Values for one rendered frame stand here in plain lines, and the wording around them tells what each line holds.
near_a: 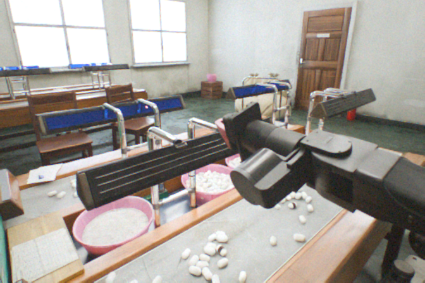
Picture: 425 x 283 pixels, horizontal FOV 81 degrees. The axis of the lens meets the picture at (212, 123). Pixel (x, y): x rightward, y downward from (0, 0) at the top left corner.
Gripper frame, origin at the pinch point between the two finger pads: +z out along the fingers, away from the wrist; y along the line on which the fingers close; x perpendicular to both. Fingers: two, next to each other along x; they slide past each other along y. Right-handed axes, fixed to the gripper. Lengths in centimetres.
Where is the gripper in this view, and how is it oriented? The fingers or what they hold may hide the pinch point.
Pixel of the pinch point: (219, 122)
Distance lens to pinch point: 51.1
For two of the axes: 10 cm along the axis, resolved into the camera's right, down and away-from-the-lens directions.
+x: 7.6, -4.9, 4.3
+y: 2.7, 8.4, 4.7
